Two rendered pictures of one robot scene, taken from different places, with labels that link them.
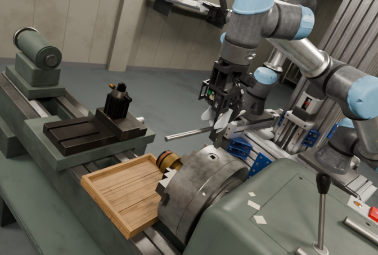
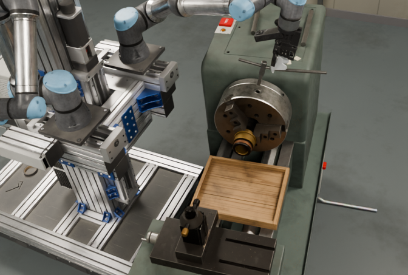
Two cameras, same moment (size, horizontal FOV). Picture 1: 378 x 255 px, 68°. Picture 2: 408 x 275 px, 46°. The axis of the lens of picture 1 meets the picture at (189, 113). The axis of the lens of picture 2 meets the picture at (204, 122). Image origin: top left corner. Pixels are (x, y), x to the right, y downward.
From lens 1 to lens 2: 196 cm
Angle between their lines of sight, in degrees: 81
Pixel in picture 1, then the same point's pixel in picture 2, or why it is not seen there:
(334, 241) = not seen: hidden behind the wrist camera
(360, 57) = not seen: outside the picture
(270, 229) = (299, 54)
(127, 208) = (269, 184)
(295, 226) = not seen: hidden behind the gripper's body
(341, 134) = (135, 31)
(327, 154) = (141, 50)
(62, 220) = not seen: outside the picture
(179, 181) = (282, 110)
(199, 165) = (269, 97)
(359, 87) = not seen: outside the picture
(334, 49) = not seen: outside the picture
